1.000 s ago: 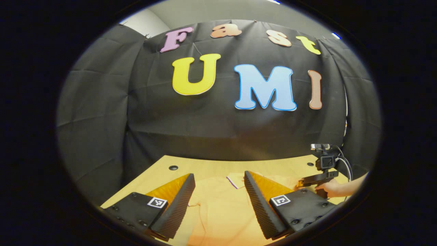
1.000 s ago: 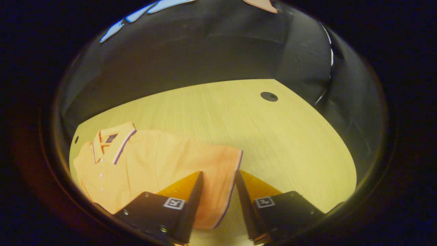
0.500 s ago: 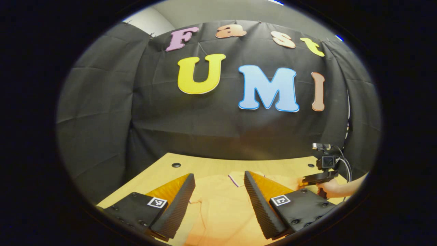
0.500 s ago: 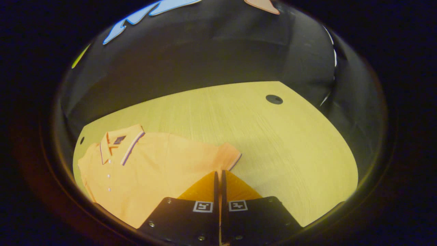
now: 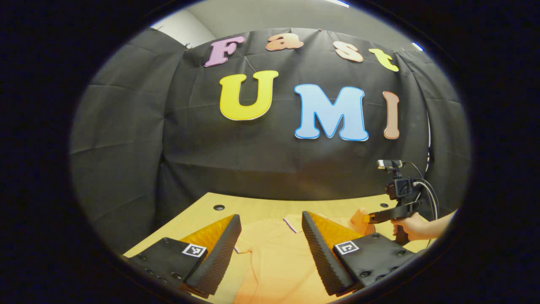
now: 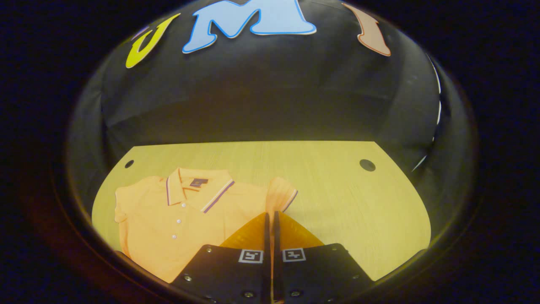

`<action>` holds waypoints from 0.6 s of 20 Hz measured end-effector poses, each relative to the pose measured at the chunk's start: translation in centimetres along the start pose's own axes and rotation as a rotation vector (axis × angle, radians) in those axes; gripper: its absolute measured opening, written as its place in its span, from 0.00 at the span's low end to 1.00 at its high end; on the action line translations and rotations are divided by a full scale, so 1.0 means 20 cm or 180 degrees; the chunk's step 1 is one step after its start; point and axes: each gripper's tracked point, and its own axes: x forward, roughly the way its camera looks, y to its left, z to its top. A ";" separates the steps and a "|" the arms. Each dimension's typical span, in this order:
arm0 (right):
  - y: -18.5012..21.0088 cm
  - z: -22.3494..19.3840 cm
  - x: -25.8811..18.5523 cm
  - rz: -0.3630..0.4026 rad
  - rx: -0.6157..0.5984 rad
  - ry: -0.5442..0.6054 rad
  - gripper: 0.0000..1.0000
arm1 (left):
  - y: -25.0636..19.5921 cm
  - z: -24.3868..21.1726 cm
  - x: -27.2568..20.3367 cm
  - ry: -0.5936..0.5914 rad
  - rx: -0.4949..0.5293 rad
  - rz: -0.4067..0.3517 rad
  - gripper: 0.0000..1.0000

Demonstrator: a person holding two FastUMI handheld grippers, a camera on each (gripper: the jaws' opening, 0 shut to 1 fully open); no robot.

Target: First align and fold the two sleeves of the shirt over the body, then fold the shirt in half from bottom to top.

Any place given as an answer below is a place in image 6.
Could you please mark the orange T-shirt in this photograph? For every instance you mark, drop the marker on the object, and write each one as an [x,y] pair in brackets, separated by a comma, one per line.
[160,219]

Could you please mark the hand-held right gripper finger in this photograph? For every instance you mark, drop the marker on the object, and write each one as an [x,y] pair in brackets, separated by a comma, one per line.
[267,240]
[276,240]

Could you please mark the round black table grommet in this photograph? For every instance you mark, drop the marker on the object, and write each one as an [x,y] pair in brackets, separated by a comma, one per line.
[367,165]
[129,164]

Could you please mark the black backdrop cloth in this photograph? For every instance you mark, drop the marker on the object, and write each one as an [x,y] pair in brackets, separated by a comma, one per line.
[270,93]

